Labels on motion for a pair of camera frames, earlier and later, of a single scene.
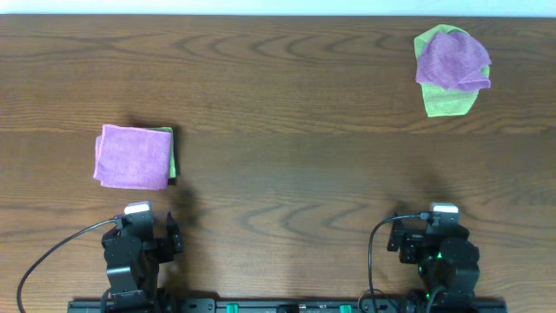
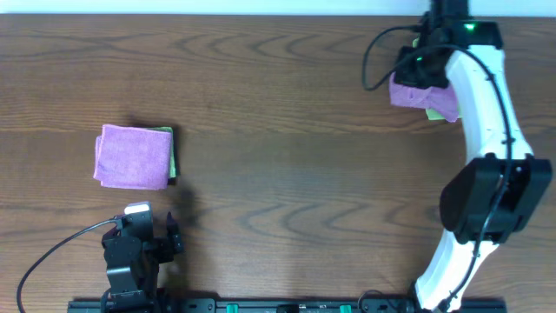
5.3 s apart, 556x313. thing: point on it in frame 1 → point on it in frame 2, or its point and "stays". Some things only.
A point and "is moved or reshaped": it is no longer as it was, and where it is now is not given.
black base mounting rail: [287, 306] stays
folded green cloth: [172, 170] stays
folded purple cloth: [133, 157] stays
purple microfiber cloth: [454, 61] is moved or reshaped
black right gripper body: [413, 252] → [421, 73]
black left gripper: [155, 243] stays
